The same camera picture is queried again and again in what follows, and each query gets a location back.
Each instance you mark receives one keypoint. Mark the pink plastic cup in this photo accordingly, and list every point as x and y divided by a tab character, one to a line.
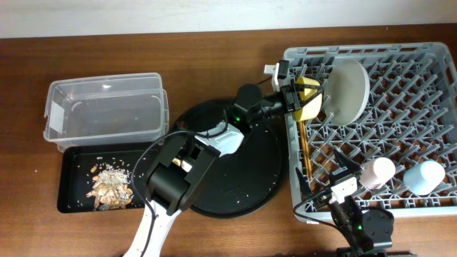
376	172

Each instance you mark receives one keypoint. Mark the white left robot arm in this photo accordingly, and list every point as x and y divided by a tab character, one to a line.
170	184

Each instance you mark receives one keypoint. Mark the light blue cup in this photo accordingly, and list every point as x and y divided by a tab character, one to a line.
424	177

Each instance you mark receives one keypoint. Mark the wooden chopstick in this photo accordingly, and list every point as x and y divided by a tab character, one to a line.
307	150
303	150

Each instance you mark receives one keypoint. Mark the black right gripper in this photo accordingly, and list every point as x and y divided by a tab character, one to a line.
328	185

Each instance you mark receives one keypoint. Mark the grey round plate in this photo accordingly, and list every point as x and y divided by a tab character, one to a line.
348	87

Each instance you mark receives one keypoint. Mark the grey dishwasher rack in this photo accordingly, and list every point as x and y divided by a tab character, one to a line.
410	117

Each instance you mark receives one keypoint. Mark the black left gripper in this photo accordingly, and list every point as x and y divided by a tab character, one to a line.
289	98

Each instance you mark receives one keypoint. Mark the pile of food scraps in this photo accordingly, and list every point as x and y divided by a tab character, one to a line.
111	187

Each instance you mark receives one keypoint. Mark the yellow bowl with food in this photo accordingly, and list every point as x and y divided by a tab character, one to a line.
307	113

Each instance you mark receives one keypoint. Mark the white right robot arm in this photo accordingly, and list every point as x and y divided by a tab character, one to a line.
367	230

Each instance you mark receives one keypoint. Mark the gold foil wrapper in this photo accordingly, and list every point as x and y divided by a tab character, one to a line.
177	161

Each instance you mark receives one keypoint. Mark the black rectangular tray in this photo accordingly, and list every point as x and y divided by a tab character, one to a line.
76	178

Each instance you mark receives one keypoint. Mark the clear plastic bin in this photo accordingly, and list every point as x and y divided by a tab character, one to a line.
100	110

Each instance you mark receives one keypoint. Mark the round black tray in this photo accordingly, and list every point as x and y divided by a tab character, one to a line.
243	182

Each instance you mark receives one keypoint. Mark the white tissue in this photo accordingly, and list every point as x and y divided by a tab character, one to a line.
186	166

